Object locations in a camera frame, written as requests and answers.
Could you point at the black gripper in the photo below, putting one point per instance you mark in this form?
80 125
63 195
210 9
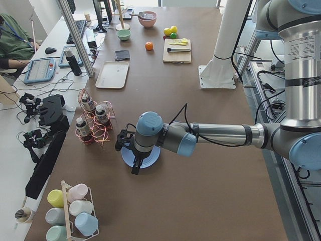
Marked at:
138 155

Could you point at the blue plate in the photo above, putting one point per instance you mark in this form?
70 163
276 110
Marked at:
128 157

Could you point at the orange mandarin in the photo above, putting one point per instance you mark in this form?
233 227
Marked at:
149 46

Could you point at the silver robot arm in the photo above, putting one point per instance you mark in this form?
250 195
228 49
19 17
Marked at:
296 137

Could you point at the tea bottle middle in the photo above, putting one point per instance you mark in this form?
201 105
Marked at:
102 117

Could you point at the tea bottle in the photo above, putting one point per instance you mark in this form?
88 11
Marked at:
83 131
102 117
88 104

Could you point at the pink cup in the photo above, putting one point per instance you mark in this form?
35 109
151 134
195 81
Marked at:
77 192

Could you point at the tea bottle front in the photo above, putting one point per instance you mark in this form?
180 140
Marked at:
83 131

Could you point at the white cup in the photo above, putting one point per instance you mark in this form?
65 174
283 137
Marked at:
80 206

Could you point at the light blue cup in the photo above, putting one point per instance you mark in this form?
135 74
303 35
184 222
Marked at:
86 223

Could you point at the tea bottle back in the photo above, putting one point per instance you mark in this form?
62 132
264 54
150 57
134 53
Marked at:
88 104

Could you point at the yellow cup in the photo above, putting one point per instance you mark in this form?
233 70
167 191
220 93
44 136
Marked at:
55 198

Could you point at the grey cup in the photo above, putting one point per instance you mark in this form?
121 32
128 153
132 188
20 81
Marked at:
55 216

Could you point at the cream rabbit tray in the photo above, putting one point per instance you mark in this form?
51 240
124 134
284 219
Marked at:
112 75

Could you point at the mint cup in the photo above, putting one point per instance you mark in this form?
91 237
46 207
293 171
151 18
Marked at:
57 233

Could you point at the grey folded cloth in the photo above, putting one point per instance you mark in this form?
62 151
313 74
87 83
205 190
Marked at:
122 55

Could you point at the paper cup with tools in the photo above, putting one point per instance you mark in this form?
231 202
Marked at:
24 215

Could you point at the wooden cutting board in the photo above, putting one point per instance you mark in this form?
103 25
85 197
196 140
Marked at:
177 57

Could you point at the black thermos bottle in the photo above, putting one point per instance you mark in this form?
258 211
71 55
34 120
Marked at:
72 62

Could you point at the steel muddler black tip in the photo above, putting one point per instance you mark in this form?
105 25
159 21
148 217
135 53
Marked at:
178 50

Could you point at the yellow plastic knife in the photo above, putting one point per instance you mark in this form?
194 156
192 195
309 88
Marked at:
181 43

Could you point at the lemon slice one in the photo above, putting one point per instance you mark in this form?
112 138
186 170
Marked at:
175 41

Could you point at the mint green bowl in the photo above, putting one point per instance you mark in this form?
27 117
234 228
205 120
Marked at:
124 34

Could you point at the blue teach pendant near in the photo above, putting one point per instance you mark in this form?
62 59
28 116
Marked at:
40 70

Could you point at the green lime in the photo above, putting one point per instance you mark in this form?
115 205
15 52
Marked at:
173 35

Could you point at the yellow lemon near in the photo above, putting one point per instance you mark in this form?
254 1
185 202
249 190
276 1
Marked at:
167 31

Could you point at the yellow lemon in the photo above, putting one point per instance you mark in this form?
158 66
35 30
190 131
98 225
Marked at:
167 31
174 29

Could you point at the wooden cup tree stand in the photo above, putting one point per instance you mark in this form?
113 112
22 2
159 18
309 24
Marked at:
118 12

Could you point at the yellow lemon far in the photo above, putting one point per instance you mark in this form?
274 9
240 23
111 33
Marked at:
174 29

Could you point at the black computer mouse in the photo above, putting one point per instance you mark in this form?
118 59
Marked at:
50 50

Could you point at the pink bowl with ice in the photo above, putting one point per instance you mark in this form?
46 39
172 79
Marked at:
148 23

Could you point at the metal ice scoop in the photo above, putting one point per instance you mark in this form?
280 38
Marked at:
143 15

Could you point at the copper wire bottle rack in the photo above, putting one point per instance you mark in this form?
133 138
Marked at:
99 132

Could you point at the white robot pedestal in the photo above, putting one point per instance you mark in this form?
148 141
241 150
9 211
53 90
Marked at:
219 72

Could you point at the aluminium frame post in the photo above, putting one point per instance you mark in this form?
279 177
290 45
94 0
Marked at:
66 12

